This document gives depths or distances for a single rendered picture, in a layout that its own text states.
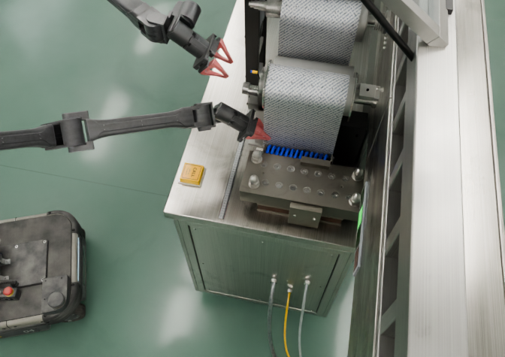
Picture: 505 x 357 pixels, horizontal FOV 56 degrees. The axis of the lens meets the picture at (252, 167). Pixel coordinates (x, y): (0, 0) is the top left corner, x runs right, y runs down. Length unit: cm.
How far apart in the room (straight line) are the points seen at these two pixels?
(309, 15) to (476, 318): 95
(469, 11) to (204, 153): 96
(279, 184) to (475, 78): 63
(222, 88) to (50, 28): 212
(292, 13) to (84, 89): 206
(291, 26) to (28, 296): 164
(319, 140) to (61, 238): 141
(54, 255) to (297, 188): 133
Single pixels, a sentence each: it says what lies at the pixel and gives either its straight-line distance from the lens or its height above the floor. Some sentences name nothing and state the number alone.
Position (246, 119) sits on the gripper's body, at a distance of 152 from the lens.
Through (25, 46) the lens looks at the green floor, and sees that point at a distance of 376.
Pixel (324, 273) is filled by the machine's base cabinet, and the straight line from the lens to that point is 183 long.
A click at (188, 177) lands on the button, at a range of 166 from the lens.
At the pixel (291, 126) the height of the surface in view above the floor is 114.
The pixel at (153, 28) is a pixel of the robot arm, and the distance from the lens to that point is 137.
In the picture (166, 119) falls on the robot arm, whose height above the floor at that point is 122.
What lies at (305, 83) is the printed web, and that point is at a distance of 140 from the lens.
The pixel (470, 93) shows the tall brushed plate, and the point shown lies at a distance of 130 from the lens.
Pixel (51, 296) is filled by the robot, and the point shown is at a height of 32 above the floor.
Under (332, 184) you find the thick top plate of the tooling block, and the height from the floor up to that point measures 103.
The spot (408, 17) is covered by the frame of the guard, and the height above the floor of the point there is 171.
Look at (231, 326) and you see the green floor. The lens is 240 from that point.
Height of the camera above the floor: 233
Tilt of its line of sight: 57 degrees down
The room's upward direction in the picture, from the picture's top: straight up
